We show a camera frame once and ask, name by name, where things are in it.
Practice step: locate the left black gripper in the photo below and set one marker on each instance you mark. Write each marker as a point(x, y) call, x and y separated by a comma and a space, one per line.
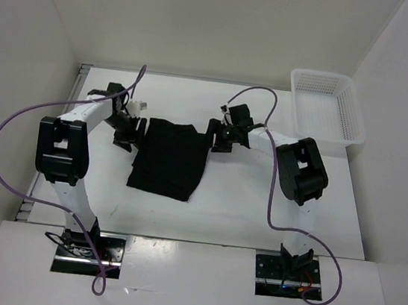
point(133, 136)

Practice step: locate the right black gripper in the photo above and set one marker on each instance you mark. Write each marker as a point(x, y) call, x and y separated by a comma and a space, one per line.
point(215, 126)

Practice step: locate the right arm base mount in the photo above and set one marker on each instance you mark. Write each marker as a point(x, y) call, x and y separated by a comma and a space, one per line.
point(271, 280)

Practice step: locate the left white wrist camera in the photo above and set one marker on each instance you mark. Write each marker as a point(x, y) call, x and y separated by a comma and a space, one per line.
point(134, 108)

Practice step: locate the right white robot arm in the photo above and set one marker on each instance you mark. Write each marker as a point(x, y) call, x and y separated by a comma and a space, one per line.
point(297, 169)

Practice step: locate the aluminium table edge rail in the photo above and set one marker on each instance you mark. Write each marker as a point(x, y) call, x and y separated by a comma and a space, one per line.
point(51, 160)

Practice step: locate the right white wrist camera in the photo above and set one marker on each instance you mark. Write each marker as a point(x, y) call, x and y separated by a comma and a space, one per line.
point(225, 115)

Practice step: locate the black shorts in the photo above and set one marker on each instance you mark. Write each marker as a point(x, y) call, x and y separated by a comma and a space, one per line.
point(170, 161)

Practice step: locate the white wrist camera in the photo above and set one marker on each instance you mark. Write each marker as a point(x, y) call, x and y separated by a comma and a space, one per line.
point(134, 108)
point(225, 115)

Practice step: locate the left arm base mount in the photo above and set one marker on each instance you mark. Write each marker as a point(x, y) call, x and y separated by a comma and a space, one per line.
point(74, 255)

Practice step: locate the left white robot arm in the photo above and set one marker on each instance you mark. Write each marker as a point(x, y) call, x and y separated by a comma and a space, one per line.
point(99, 106)

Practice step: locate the white plastic basket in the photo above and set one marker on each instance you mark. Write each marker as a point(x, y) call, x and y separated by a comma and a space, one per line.
point(326, 107)

